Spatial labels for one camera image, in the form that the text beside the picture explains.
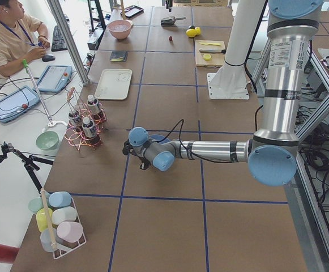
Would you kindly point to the grey blue cup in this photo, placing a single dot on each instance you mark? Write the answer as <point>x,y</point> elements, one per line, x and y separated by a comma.
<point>46,240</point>

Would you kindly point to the yellow lemon rear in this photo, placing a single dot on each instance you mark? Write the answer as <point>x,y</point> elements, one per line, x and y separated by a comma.
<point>197,30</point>

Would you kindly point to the yellow lemon front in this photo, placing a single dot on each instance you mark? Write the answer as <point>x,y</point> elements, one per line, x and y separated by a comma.
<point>191,32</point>

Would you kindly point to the black keyboard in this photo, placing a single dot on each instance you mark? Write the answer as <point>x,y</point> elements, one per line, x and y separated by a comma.
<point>58,42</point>

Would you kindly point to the black computer mouse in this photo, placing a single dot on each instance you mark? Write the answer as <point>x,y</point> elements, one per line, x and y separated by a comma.
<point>48,58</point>

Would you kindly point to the steel muddler black tip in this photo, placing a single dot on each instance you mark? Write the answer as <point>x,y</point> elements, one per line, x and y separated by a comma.
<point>213,51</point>

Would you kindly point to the green bowl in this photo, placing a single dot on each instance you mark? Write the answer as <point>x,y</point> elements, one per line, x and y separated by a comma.
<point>48,140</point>

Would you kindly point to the aluminium frame post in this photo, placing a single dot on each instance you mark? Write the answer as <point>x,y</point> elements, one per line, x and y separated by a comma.
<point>59,17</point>

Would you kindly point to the cream bear tray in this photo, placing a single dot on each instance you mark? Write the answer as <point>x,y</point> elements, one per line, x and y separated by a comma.
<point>113,84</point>

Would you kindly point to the yellow lemon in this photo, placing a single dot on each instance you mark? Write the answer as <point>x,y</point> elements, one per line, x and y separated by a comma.
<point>191,32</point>
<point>197,30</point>

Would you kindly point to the yellow cup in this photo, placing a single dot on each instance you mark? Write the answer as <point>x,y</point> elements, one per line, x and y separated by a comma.
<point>41,220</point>

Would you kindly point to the wooden cutting board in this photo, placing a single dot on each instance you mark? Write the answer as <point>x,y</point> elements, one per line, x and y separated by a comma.
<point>217,59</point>

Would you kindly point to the blue teach pendant far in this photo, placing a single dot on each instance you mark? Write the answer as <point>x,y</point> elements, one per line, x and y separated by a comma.
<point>54,78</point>

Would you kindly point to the metal ice scoop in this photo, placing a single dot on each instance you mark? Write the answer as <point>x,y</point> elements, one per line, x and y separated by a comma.
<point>169,21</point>

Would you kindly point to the blue teach pendant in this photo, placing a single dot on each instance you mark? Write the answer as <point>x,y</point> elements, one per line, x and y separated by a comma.
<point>17,103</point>
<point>54,78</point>

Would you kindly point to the yellow plastic knife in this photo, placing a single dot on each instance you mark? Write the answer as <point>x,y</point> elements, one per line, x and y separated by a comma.
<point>210,43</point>

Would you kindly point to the white cup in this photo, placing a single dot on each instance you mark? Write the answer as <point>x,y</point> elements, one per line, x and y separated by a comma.
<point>64,214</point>

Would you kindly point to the pale green cup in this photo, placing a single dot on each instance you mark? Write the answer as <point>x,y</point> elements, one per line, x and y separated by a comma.
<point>35,205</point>

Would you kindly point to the blue teach pendant near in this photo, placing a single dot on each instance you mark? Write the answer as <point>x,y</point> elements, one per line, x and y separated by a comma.
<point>17,103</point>

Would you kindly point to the tea bottle right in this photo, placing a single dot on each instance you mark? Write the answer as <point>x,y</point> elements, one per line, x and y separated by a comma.
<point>93,106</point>

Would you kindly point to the pink bowl with ice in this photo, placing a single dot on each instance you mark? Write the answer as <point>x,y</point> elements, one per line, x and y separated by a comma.
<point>120,29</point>

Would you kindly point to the tea bottle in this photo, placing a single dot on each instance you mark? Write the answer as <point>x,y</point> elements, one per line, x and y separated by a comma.
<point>93,106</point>
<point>75,120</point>
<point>90,130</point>

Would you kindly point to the pink cup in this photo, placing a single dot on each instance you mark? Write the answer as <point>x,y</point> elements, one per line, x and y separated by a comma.
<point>70,231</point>

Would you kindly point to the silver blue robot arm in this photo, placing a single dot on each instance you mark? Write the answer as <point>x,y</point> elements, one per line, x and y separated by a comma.
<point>271,153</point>

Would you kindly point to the silver rod green tip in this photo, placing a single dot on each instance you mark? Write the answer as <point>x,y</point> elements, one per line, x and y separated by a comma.
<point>52,123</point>

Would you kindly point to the seated person beige shirt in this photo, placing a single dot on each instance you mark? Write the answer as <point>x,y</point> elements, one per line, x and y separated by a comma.
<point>22,37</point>

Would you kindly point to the tea bottle left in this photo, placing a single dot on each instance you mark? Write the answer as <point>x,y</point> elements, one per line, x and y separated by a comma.
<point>75,120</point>

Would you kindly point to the lemon half slice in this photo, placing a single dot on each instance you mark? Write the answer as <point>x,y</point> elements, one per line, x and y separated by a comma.
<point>207,57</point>

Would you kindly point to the white wire cup rack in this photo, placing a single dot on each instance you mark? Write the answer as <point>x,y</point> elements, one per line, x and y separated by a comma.
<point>66,248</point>

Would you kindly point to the copper wire bottle rack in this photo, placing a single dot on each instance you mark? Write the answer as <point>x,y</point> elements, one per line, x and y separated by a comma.
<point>74,138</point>

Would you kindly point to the tea bottle lower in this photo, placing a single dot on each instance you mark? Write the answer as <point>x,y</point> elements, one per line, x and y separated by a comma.
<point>90,130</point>

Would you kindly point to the blue plate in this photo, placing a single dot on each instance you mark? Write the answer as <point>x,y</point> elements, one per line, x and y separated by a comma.
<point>159,138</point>

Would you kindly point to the wooden rack handle stick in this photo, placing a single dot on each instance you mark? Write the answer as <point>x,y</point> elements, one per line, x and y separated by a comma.
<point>48,220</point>

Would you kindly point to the grey yellow folded cloth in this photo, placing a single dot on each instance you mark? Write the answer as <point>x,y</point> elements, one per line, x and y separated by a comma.
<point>118,56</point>

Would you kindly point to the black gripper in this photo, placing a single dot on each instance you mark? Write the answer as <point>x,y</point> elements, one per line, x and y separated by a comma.
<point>143,165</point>

